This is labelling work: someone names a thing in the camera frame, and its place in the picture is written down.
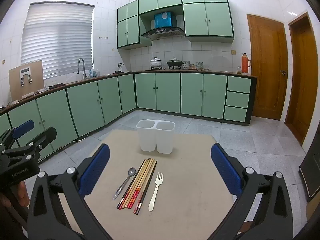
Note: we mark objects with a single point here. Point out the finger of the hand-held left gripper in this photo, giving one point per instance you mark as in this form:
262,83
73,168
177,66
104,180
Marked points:
45,135
23,127

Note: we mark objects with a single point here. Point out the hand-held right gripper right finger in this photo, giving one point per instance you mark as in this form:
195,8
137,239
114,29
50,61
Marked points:
226,172

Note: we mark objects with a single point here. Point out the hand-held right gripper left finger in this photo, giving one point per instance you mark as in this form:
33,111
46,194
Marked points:
96,170

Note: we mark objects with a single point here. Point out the metal spoon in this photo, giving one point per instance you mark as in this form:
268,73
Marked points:
131,172

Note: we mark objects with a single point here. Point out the dark chopstick red end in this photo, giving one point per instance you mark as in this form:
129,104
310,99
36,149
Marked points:
131,184

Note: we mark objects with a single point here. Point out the bamboo chopstick red print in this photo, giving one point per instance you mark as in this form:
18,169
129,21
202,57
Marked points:
140,183
136,182

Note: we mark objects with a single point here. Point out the black chopstick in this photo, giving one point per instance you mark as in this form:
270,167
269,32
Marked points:
145,186

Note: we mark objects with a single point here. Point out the white double utensil holder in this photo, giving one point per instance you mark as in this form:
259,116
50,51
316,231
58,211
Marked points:
147,140

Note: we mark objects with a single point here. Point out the cream plastic fork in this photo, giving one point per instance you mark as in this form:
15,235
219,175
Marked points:
155,190

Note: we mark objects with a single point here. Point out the person's left hand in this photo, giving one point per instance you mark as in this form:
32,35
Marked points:
22,193

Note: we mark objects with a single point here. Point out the light wooden board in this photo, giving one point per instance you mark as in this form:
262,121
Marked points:
35,80

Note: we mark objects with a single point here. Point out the dark cloth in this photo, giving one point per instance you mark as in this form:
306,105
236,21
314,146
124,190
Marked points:
56,85

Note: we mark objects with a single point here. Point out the green drawer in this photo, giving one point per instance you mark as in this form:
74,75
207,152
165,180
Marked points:
237,100
235,114
238,84

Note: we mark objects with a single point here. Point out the metal faucet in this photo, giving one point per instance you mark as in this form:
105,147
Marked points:
84,71

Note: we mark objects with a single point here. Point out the clear plastic bottles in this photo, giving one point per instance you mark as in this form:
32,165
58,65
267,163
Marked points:
93,73

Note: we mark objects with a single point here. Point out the black glass cabinet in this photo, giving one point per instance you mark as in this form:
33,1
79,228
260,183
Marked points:
311,177

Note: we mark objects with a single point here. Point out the white window blind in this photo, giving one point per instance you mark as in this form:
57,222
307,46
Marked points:
57,40

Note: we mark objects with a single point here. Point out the green base cabinets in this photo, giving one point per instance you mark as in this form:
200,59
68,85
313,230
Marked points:
167,92

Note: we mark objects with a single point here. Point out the glass jar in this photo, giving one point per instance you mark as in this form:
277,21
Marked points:
239,70

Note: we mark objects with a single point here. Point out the orange thermos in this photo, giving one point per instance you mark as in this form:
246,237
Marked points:
245,65

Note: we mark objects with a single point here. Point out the patterned bowl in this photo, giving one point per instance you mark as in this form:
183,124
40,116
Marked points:
199,65

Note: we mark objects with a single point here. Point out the closed wooden door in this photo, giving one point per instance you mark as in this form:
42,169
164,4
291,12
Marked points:
267,67

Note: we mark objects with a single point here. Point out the stacked bowls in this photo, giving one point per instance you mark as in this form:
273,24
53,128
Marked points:
186,65

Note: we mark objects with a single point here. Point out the black wok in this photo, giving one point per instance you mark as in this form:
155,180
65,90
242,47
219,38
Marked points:
175,62

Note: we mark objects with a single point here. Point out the white cooking pot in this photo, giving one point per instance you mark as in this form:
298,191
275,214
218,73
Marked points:
156,63

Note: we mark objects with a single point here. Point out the black range hood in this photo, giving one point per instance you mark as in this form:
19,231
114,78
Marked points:
162,32

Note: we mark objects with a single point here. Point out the blue box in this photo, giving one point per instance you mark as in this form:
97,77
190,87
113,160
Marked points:
163,20

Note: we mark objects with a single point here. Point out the wooden door with frame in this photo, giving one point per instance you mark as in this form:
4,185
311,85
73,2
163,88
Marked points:
303,80

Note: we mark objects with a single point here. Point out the green wall cabinets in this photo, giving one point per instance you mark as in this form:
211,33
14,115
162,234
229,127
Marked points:
217,20

